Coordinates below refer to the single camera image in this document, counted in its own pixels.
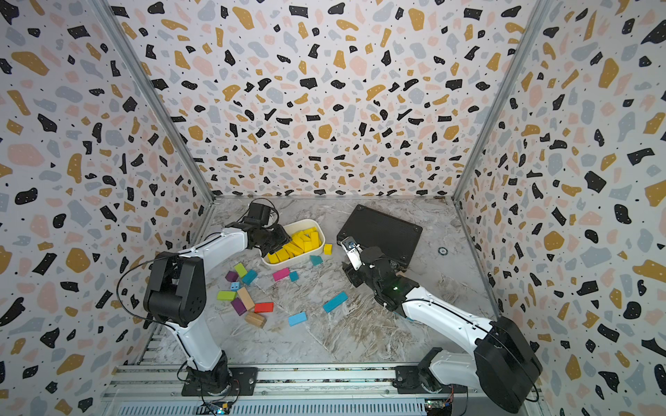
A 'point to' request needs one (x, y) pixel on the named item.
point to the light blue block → (297, 318)
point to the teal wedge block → (316, 260)
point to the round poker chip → (442, 250)
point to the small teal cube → (294, 276)
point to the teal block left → (250, 276)
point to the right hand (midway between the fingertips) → (352, 257)
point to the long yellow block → (282, 255)
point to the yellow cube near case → (328, 249)
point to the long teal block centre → (335, 302)
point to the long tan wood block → (246, 297)
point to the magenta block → (281, 274)
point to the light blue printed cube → (235, 286)
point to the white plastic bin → (308, 239)
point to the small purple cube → (231, 276)
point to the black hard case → (397, 238)
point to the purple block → (238, 306)
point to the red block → (264, 307)
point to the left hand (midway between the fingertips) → (293, 238)
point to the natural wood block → (255, 319)
